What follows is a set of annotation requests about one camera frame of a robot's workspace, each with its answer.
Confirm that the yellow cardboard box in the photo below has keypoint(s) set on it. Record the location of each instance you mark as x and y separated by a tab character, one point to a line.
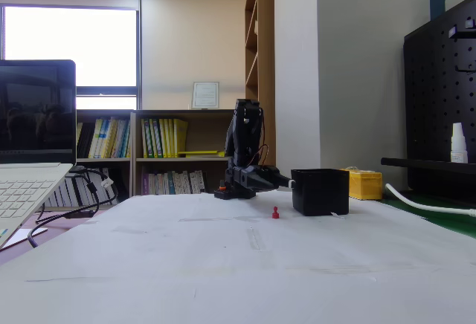
366	186

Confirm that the tall wooden bookshelf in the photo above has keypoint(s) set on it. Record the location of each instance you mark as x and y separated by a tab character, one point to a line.
266	60

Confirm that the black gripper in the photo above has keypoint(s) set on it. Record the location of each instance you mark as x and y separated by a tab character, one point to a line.
260	180

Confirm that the white laptop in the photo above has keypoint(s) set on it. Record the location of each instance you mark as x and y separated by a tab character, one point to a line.
33	116

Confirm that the narrow low wooden bookshelf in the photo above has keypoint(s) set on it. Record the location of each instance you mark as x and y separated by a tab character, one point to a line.
104	160

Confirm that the white paper card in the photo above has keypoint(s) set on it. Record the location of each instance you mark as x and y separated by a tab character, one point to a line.
26	236

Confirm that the orange black clamp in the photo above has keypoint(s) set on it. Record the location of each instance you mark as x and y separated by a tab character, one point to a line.
223	186

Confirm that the white paper sheet cover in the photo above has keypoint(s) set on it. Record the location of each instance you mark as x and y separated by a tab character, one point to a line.
223	272

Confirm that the wide low wooden bookshelf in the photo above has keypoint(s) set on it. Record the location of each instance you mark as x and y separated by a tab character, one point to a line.
201	134

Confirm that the black square container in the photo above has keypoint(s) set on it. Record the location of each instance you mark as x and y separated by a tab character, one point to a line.
320	194

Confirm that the framed certificate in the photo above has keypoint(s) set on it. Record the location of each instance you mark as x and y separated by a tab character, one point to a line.
205	95

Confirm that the white dropper bottle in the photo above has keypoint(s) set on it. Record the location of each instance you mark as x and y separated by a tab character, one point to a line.
458	145

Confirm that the black pegboard stand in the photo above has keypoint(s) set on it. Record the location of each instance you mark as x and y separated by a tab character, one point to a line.
439	108

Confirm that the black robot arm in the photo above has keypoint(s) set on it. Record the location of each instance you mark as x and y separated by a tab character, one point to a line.
243	134

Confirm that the flat lying yellow book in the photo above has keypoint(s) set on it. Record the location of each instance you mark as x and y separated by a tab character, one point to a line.
197	153

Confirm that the window with dark frame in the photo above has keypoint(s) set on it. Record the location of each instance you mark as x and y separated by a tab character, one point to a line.
70	45

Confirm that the small red pawn piece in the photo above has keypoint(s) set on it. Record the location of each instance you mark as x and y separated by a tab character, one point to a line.
275	213

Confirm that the green desk mat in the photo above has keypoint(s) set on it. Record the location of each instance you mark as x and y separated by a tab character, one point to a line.
439	220

